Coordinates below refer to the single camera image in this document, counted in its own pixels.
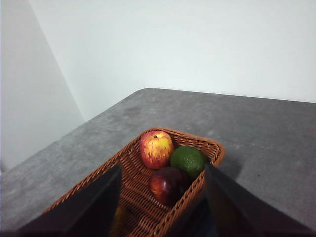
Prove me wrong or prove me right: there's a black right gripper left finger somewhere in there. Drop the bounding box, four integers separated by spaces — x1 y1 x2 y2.
14 164 123 237

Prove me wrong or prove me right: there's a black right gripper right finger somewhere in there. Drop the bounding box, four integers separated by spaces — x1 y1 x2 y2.
204 163 314 237

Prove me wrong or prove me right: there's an orange-brown fruit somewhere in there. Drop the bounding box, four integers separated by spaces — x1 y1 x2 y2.
110 203 129 237

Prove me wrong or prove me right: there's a brown wicker basket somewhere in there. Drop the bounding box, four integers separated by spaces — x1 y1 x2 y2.
40 127 227 237

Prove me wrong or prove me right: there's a green avocado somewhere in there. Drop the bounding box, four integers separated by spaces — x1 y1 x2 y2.
169 145 208 180

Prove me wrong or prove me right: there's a dark red apple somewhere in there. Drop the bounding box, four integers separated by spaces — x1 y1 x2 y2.
149 166 191 207

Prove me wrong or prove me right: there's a red and yellow apple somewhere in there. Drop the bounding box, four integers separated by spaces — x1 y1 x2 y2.
139 130 175 170

